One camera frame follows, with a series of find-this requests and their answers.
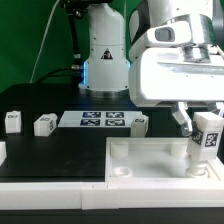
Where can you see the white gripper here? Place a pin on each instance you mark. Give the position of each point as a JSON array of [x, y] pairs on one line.
[[159, 77]]

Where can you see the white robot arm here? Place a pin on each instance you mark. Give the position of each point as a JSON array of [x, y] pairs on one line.
[[106, 71]]

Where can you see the tag marker sheet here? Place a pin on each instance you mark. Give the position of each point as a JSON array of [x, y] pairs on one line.
[[98, 119]]

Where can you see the white left fence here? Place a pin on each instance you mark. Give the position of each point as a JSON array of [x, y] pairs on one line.
[[3, 154]]

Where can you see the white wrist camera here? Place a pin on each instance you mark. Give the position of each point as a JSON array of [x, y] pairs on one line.
[[174, 34]]

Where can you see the white front fence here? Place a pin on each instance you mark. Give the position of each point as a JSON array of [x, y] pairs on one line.
[[92, 196]]

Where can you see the white square tabletop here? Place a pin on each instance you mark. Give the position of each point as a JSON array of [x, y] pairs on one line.
[[150, 159]]

